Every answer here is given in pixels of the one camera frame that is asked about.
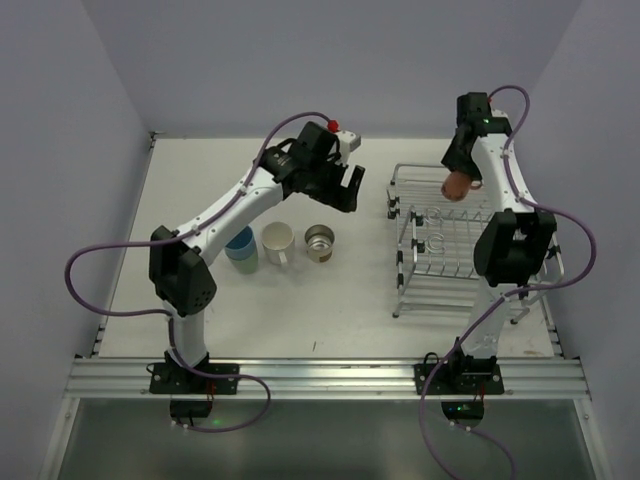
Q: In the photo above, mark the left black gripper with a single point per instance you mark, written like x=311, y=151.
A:
x=331, y=185

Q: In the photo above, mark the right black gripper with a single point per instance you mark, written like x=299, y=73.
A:
x=458, y=158

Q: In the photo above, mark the pink mug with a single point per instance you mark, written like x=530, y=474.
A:
x=457, y=185

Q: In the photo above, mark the beige brown cup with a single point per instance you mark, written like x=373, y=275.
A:
x=319, y=241

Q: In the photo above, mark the white ceramic mug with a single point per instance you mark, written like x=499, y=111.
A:
x=278, y=241

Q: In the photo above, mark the blue plastic cup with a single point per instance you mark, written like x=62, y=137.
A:
x=242, y=246

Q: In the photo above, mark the green plastic cup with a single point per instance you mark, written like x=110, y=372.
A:
x=247, y=265

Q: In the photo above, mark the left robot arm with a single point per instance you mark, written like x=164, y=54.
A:
x=315, y=164

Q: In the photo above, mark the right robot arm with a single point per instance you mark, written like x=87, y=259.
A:
x=509, y=251

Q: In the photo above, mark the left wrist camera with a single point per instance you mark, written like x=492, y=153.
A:
x=348, y=142

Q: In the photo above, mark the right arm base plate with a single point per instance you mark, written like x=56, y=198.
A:
x=467, y=375

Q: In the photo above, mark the aluminium mounting rail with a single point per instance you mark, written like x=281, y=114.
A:
x=333, y=379

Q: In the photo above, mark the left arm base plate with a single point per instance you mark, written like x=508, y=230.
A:
x=171, y=379

